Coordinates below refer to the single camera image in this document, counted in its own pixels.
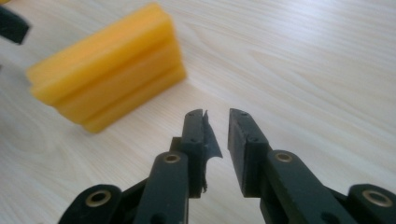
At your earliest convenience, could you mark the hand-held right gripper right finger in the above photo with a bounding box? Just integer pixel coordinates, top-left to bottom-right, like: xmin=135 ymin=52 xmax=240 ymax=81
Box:
xmin=227 ymin=107 xmax=360 ymax=224

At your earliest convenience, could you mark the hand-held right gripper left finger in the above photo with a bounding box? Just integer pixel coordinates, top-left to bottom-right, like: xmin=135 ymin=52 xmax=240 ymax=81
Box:
xmin=133 ymin=108 xmax=223 ymax=224

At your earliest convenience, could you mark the yellow ridged block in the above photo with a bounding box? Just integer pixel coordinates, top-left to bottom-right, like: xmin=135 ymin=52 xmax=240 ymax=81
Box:
xmin=25 ymin=2 xmax=188 ymax=134

